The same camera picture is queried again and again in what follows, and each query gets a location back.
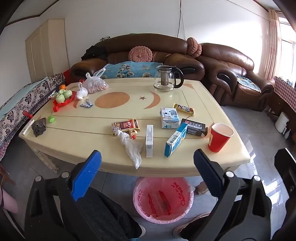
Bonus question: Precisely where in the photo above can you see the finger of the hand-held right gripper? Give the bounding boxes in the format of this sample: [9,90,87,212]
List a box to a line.
[274,148,296,194]

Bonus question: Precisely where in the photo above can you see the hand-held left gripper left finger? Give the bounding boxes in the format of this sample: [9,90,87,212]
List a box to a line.
[24,150,102,241]

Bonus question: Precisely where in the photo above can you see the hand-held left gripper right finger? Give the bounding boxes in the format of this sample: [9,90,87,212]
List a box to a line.
[194,149,272,241]

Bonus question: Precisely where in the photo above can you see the black box with warning label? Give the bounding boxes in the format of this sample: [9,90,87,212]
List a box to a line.
[180,119,208,138]

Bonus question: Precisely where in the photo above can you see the pink trash bin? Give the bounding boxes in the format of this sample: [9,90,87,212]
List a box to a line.
[133,177,195,225]

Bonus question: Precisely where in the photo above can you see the red and gold packet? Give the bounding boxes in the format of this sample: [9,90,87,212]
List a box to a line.
[112,119,141,139]

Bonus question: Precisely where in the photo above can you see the person's left forearm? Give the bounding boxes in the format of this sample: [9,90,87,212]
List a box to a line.
[0,186,19,214]

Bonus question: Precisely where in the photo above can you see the beige slipper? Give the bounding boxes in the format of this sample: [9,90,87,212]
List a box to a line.
[195,181,210,195]

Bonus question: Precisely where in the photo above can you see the red paper cup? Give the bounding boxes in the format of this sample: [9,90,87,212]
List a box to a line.
[208,123,234,153]

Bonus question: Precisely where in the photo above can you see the blue and white medicine box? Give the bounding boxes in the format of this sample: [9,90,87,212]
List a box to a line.
[164,123,188,157]

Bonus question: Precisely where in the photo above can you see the white appliance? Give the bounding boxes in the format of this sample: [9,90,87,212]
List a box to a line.
[275,112,288,133]

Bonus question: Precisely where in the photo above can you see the cream wooden table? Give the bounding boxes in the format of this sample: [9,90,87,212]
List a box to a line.
[18,77,251,178]

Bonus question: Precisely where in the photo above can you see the person's left leg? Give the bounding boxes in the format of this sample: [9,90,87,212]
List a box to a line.
[76,188,142,241]

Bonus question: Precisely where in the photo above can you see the person's leg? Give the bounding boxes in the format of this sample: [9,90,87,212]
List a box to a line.
[76,188,142,241]
[179,217,216,241]

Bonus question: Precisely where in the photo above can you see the crumpled white tissue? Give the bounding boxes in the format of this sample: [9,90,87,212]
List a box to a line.
[115,130,143,169]

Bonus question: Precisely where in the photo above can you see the person's right leg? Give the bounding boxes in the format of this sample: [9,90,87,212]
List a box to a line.
[179,217,216,241]

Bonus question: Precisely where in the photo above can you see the person's right shoe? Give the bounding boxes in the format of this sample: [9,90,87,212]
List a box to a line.
[172,212,211,239]

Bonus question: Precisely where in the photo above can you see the white and blue milk carton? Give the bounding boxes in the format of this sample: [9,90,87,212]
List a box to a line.
[160,108,181,129]

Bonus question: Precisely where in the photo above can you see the narrow white box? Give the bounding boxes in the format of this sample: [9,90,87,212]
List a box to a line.
[146,125,154,158]

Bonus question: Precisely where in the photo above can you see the dark crumpled wrapper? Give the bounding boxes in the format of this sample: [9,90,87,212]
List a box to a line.
[31,117,47,138]

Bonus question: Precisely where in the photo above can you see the yellow snack bar wrapper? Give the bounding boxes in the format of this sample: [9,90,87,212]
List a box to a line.
[173,103,195,116]

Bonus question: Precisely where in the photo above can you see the red fruit tray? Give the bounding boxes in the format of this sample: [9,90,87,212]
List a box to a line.
[53,89,77,113]

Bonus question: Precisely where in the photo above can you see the white flat stick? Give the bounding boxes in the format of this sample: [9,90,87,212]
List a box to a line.
[21,119,35,135]

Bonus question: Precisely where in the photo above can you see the red checkered tablecloth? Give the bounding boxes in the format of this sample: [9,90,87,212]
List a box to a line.
[274,76,296,106]

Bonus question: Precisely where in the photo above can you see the small white plastic bag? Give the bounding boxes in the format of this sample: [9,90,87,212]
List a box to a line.
[76,82,88,100]

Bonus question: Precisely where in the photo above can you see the plastic bag of peanuts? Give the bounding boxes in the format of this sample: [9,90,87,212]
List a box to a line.
[83,68,109,94]

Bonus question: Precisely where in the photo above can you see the blue seat cushion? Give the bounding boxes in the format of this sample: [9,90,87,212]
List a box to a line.
[236,75,262,93]

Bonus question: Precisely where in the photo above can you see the pile of small snacks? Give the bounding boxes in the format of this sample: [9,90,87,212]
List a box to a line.
[0,73,66,160]

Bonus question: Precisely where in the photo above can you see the blue floral cloth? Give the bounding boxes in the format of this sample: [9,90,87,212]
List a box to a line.
[99,61,162,79]

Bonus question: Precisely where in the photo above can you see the brown leather armchair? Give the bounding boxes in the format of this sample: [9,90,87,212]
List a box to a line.
[196,43,274,112]

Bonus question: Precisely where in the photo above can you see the black clothing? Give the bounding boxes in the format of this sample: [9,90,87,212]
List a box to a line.
[81,46,108,61]

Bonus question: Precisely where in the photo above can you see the beige curtain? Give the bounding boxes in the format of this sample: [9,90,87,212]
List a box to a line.
[264,9,281,81]

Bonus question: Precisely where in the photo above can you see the round pink cushion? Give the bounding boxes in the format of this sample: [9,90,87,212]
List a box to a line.
[128,46,153,63]
[186,37,202,58]

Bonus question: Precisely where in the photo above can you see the brown leather sofa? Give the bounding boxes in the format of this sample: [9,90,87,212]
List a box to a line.
[70,35,205,82]

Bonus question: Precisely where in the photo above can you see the glass teapot with black handle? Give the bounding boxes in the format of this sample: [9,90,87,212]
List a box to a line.
[153,65,184,92]

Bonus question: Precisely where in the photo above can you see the black wall cable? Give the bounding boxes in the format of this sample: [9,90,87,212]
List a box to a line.
[177,0,186,40]

